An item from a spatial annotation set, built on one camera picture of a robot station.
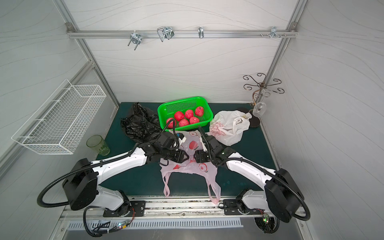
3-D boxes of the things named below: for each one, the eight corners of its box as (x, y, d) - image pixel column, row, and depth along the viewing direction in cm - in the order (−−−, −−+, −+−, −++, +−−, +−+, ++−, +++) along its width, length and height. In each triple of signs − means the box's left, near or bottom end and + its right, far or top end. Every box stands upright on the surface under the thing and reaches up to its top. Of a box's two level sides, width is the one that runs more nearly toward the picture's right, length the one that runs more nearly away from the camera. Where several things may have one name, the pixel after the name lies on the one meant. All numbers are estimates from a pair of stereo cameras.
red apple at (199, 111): (194, 114, 114) (194, 110, 110) (198, 110, 118) (198, 105, 114) (201, 117, 113) (201, 112, 109) (204, 112, 116) (204, 107, 112)
